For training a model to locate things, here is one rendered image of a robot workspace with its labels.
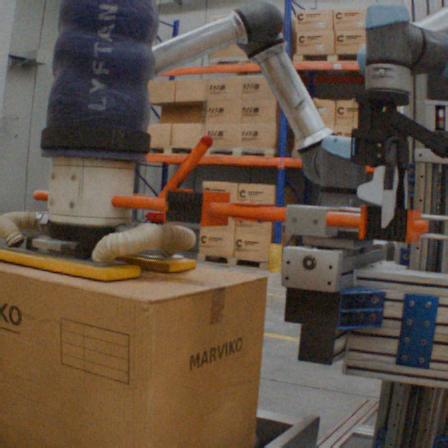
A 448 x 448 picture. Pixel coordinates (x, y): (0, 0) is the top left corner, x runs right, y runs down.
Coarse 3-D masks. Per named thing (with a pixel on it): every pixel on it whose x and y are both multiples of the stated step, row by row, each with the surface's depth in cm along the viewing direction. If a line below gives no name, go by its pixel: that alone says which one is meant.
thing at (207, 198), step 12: (168, 192) 107; (180, 192) 106; (192, 192) 115; (204, 192) 105; (216, 192) 107; (168, 204) 108; (180, 204) 107; (192, 204) 106; (204, 204) 105; (168, 216) 107; (180, 216) 106; (192, 216) 105; (204, 216) 105; (216, 216) 108
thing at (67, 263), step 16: (32, 240) 117; (0, 256) 116; (16, 256) 113; (32, 256) 112; (48, 256) 111; (64, 256) 112; (80, 256) 110; (64, 272) 107; (80, 272) 105; (96, 272) 103; (112, 272) 104; (128, 272) 107
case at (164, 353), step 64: (0, 320) 109; (64, 320) 100; (128, 320) 93; (192, 320) 101; (256, 320) 123; (0, 384) 110; (64, 384) 101; (128, 384) 94; (192, 384) 103; (256, 384) 125
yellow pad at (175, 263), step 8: (120, 256) 125; (128, 256) 124; (136, 256) 124; (144, 256) 123; (152, 256) 123; (160, 256) 124; (176, 256) 126; (136, 264) 123; (144, 264) 122; (152, 264) 121; (160, 264) 120; (168, 264) 119; (176, 264) 121; (184, 264) 123; (192, 264) 126; (168, 272) 119
